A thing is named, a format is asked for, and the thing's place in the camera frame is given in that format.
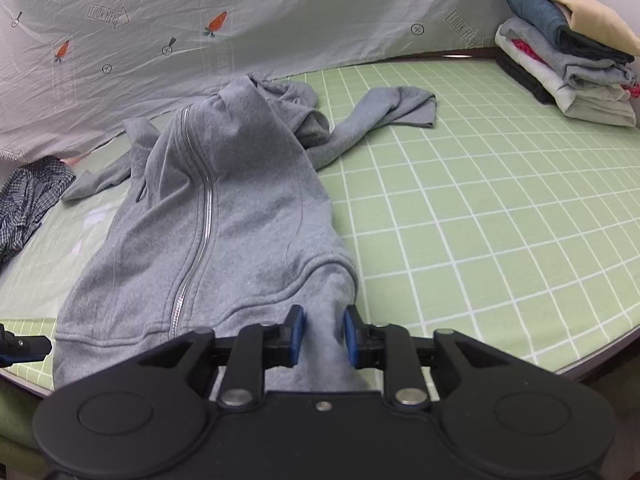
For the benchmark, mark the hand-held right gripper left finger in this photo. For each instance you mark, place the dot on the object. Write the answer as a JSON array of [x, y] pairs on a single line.
[[296, 335]]

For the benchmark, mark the blue folded garment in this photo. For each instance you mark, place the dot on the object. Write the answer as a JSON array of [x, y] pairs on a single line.
[[537, 7]]

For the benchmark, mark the beige folded garment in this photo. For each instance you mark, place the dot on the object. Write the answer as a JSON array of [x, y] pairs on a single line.
[[590, 17]]

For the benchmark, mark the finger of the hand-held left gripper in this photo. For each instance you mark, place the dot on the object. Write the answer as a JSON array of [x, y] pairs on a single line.
[[25, 346]]

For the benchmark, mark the black folded garment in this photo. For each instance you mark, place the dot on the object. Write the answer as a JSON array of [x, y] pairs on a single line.
[[525, 79]]

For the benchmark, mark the stack of folded clothes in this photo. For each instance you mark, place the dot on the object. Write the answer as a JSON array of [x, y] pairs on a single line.
[[585, 102]]

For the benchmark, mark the dark checked shirt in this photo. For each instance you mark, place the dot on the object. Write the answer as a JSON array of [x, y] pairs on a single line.
[[27, 200]]

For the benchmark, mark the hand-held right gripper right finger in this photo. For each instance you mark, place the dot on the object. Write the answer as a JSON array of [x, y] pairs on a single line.
[[351, 341]]

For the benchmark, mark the grey carrot print curtain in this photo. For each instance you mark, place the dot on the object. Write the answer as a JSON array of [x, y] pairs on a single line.
[[300, 20]]

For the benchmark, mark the grey zip hoodie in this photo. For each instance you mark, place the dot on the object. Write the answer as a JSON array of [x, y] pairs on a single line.
[[240, 220]]

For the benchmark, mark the grey folded garment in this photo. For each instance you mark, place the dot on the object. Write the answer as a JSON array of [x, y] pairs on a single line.
[[545, 47]]

